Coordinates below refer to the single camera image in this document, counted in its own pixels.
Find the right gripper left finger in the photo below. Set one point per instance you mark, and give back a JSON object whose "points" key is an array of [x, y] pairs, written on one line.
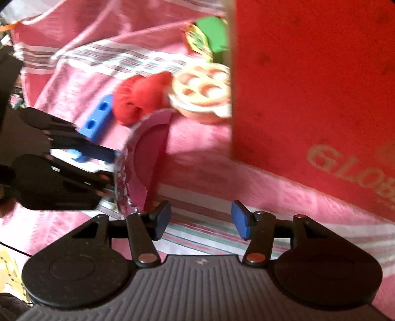
{"points": [[144, 229]]}

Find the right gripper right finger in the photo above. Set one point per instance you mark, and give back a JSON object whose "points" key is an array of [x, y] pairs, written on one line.
{"points": [[258, 228]]}

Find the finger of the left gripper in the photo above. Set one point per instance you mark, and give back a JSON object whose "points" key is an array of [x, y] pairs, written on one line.
{"points": [[48, 183], [63, 134]]}

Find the magenta plastic toy bag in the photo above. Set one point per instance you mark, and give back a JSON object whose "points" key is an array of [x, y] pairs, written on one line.
{"points": [[138, 163]]}

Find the blue three-hole toy block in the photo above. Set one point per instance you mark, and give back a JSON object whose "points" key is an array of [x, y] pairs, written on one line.
{"points": [[94, 129]]}

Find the red plush bow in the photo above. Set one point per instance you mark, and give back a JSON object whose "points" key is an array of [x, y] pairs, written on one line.
{"points": [[139, 96]]}

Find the beige toy pot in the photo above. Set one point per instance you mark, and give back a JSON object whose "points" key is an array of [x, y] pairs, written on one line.
{"points": [[202, 92]]}

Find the red cardboard box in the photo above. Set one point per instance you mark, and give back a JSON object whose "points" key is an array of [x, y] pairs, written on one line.
{"points": [[313, 96]]}

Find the green yellow toy box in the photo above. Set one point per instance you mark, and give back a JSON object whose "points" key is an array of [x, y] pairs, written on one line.
{"points": [[208, 37]]}

